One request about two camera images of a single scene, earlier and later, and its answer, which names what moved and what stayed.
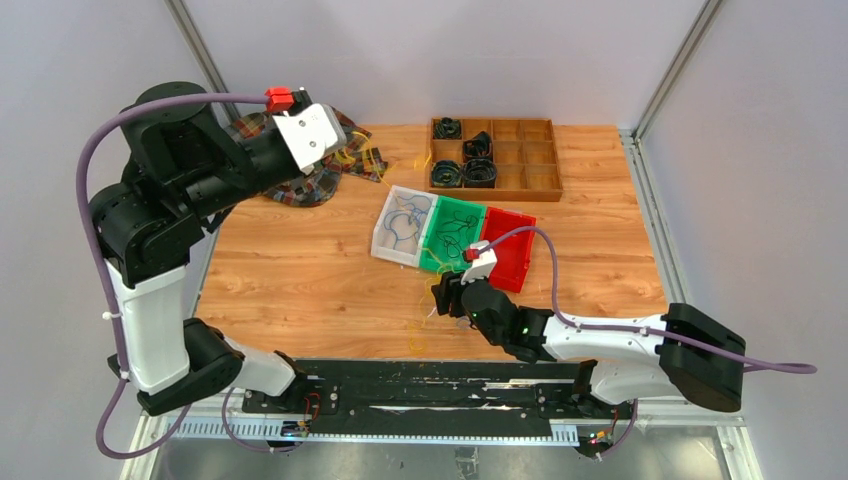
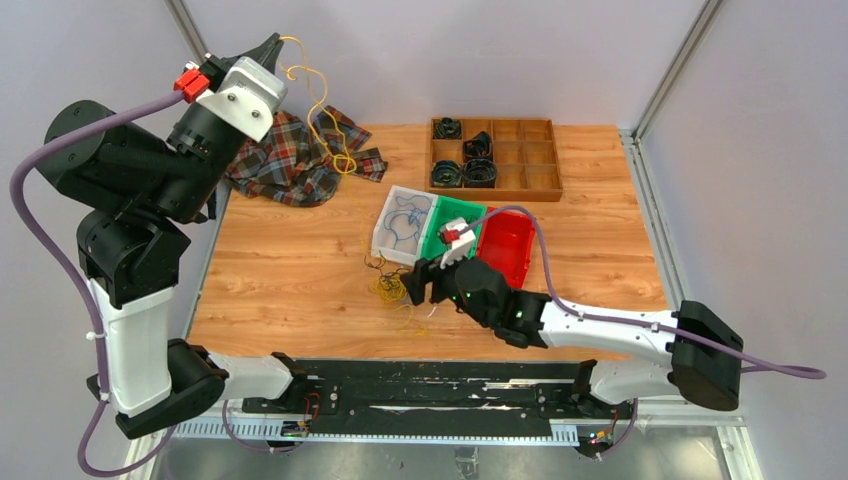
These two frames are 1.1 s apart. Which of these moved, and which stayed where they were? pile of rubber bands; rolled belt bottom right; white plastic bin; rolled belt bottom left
Moved: pile of rubber bands
Stayed: rolled belt bottom left; white plastic bin; rolled belt bottom right
